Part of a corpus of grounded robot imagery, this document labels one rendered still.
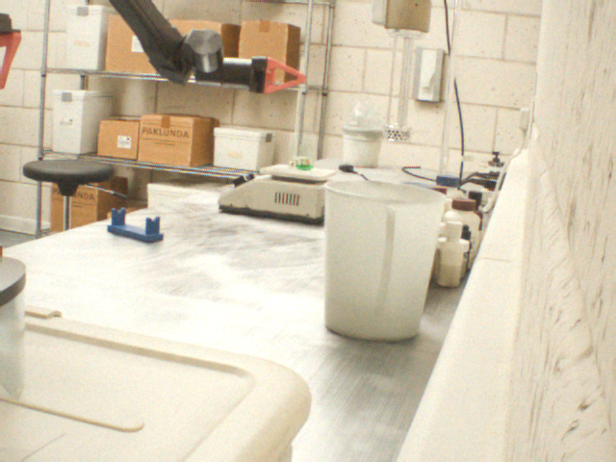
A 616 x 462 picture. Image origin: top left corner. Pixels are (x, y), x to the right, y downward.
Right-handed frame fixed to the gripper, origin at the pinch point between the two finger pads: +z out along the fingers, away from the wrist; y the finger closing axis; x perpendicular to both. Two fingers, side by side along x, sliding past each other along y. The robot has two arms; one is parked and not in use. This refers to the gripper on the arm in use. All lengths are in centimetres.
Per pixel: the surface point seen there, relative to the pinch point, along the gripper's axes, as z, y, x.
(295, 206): 1.1, -6.2, 23.2
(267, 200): -4.2, -4.7, 22.8
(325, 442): 7, -94, 26
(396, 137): 21.4, 26.9, 10.9
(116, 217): -26.3, -27.9, 23.8
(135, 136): -87, 232, 34
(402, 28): 20.3, 25.1, -13.3
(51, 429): -3, -124, 12
